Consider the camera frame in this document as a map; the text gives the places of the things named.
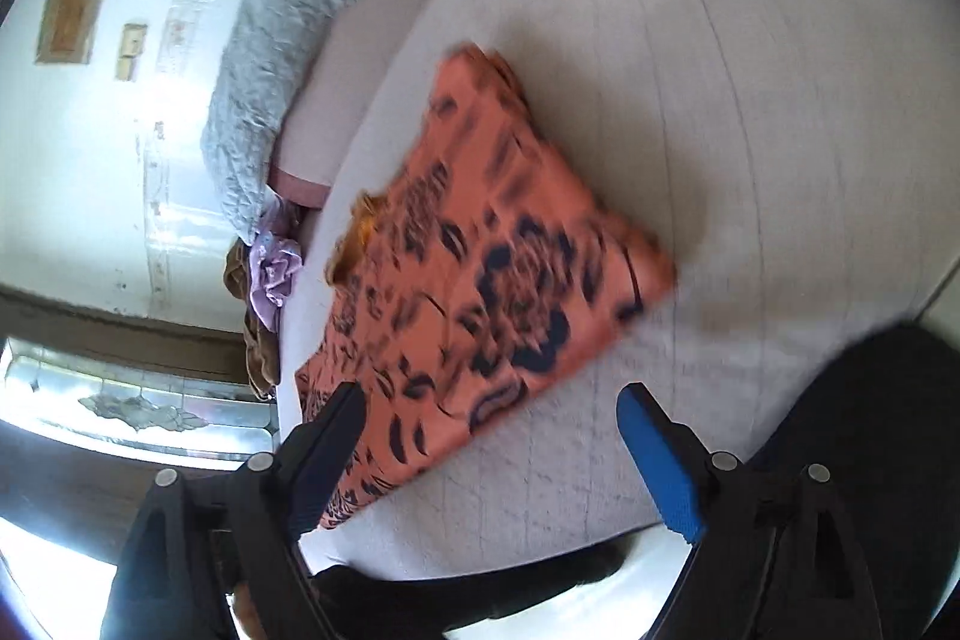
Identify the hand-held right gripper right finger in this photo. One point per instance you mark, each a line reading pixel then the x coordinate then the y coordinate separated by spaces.
pixel 667 460

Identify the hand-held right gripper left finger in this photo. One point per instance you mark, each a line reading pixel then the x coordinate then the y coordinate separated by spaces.
pixel 319 482

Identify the orange floral print garment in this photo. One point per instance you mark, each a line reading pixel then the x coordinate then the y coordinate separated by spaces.
pixel 487 235

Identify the brown cloth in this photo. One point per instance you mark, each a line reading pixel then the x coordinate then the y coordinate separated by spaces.
pixel 259 362

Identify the purple cloth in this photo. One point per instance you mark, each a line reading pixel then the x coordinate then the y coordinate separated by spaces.
pixel 274 272

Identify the window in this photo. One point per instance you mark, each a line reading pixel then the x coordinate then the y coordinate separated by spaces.
pixel 112 400

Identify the grey quilted blanket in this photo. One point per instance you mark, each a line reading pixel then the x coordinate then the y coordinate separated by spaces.
pixel 255 85

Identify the pink bed cover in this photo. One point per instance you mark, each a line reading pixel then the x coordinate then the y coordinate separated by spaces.
pixel 360 48

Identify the framed wall picture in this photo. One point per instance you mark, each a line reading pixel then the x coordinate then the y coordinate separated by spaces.
pixel 73 10

